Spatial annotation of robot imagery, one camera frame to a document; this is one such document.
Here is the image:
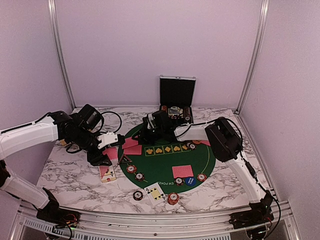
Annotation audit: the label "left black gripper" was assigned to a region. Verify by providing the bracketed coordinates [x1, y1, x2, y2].
[69, 126, 112, 166]

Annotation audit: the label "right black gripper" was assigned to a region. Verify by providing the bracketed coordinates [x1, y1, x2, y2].
[131, 125, 164, 146]

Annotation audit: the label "red playing card deck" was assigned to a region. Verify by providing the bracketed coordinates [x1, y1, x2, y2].
[102, 147, 118, 160]

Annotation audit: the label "red card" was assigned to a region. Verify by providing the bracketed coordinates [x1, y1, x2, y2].
[123, 145, 142, 155]
[201, 140, 211, 146]
[172, 165, 194, 179]
[122, 137, 139, 149]

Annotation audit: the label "triangular black red dealer button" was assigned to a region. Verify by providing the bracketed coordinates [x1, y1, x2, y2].
[118, 154, 132, 165]

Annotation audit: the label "black 100 chips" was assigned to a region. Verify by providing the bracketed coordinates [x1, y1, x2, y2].
[174, 177, 185, 186]
[135, 172, 145, 182]
[188, 142, 197, 151]

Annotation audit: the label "black red 100 chip stack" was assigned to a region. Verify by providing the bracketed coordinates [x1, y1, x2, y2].
[133, 190, 144, 201]

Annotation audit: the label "orange big blind button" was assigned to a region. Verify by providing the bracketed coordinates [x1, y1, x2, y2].
[192, 140, 202, 145]

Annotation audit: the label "four of clubs card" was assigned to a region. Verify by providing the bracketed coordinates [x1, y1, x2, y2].
[144, 182, 167, 205]

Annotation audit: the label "blue small blind button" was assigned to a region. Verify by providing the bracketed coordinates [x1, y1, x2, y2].
[184, 176, 197, 187]

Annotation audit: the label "red yellow 5 chip stack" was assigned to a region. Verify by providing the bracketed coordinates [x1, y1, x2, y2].
[167, 192, 180, 205]

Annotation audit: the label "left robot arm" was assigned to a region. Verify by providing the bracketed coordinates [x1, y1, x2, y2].
[0, 104, 125, 227]

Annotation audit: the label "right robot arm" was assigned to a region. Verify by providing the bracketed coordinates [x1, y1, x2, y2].
[132, 110, 274, 229]

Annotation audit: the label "playing card box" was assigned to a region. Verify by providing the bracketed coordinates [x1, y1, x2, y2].
[98, 165, 117, 183]

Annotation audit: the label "left chip row in case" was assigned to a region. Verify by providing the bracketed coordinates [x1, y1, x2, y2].
[161, 105, 168, 113]

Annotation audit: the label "chip row in case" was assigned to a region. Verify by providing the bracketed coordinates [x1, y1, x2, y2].
[161, 105, 168, 113]
[183, 106, 192, 124]

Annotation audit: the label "card deck in case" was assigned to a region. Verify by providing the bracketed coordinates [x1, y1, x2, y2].
[168, 106, 183, 119]

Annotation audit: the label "round green poker mat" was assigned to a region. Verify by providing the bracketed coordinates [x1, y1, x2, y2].
[117, 139, 216, 194]

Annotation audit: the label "woven bamboo basket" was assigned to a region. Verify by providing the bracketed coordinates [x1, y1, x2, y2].
[59, 139, 70, 147]

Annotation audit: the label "right chip row in case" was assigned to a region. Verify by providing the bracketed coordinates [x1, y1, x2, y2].
[183, 106, 192, 124]

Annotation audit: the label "aluminium poker chip case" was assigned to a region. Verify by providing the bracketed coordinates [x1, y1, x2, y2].
[159, 75, 197, 125]

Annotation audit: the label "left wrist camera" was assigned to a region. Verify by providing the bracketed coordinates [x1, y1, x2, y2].
[97, 132, 118, 149]

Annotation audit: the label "front aluminium rail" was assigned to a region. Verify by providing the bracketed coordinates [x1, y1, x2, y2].
[7, 201, 302, 240]

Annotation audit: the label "left aluminium frame post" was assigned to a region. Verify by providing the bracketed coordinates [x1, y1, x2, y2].
[47, 0, 77, 110]

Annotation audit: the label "aluminium frame post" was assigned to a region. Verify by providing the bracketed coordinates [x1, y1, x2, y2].
[235, 0, 270, 115]
[47, 0, 77, 110]

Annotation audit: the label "right aluminium frame post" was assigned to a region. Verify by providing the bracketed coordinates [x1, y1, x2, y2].
[235, 0, 270, 115]

